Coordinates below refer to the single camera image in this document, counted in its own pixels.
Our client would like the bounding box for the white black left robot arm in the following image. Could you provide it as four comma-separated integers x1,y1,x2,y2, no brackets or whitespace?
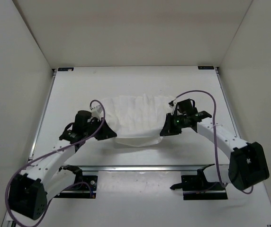
5,108,116,220

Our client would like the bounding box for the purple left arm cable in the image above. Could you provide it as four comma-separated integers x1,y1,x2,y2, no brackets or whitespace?
4,99,107,225

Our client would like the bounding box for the blue label sticker left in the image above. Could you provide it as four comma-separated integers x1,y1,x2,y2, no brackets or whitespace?
57,67,74,72

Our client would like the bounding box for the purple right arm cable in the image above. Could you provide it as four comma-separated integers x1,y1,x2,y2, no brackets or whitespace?
168,91,254,194

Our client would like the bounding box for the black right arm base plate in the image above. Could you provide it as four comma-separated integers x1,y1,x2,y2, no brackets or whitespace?
170,168,228,201

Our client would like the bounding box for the blue label sticker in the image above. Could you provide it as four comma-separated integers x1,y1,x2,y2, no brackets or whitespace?
57,67,74,72
198,66,214,70

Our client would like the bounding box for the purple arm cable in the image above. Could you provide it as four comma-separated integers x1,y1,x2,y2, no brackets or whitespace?
4,99,107,225
168,91,254,194

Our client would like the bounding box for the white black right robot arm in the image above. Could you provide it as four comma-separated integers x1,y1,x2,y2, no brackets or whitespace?
160,99,270,191

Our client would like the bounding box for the blue label sticker right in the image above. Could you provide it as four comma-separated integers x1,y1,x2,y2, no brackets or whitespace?
198,66,214,70

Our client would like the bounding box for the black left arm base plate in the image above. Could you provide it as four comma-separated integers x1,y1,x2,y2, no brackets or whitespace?
55,165,98,199

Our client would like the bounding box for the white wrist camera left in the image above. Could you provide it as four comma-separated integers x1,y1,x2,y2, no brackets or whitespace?
91,105,104,121

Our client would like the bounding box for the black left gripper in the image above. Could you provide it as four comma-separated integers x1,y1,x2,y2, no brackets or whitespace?
85,115,117,139

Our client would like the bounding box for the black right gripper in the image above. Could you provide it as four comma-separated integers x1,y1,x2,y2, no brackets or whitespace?
161,112,187,136

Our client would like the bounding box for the white pleated skirt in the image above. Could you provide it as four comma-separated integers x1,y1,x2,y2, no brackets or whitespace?
101,94,173,147

